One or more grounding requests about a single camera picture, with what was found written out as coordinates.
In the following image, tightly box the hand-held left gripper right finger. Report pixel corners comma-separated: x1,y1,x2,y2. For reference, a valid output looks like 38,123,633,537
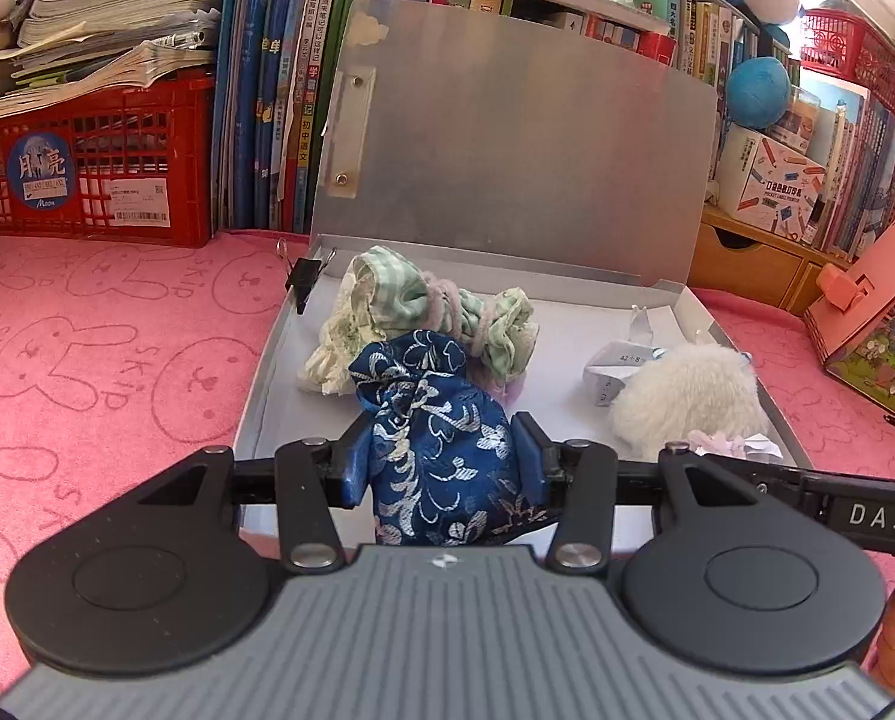
510,412,777,572

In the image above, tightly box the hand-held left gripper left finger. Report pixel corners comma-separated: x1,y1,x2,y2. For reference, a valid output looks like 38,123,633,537
136,412,378,575

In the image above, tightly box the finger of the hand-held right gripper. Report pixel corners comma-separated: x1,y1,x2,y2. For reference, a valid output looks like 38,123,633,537
710,456,824,482

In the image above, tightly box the pink paper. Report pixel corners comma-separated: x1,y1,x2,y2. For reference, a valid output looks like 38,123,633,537
686,430,788,464

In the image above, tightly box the blue floral fabric pouch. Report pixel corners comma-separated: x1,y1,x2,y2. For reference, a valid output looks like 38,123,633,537
347,329,562,548

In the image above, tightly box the white fluffy plush pouch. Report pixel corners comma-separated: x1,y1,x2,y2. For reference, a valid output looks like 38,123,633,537
610,343,771,461

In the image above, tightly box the green checked scrunchie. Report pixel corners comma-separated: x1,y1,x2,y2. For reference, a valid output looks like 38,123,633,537
296,245,540,398

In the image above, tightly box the pink hair tie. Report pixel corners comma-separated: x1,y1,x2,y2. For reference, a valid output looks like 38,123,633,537
421,276,497,361

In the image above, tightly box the silver grey file box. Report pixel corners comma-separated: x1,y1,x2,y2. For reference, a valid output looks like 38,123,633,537
233,0,816,550

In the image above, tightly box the folded white paper box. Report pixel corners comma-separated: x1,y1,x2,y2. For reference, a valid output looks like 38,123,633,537
583,340,670,408

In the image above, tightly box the pink triangular toy house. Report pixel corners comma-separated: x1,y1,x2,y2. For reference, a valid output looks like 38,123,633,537
802,186,895,425

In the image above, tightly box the black binder clip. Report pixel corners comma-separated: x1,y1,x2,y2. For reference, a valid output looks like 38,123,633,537
278,238,340,314

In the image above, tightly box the wooden drawer shelf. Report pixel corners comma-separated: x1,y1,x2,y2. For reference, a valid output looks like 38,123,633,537
689,202,852,317

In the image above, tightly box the pink bunny-print mat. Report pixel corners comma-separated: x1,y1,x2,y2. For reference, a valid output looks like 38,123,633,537
0,228,895,717

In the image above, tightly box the white printed carton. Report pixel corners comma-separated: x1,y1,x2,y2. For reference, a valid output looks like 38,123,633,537
716,126,828,242

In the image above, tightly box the row of tall blue books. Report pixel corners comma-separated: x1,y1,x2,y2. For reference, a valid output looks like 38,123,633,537
217,0,366,235

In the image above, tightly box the red plastic crate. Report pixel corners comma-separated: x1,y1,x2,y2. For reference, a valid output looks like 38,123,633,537
0,67,217,248

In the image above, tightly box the red plastic basket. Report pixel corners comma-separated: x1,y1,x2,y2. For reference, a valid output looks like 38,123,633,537
798,7,895,126

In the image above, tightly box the large blue plush toy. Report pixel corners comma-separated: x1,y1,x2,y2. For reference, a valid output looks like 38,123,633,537
680,0,813,130

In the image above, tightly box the row of green-spined books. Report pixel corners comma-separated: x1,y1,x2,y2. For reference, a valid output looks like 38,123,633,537
670,0,765,95

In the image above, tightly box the pile of worn books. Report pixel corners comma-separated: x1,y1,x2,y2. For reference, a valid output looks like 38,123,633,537
0,0,228,126

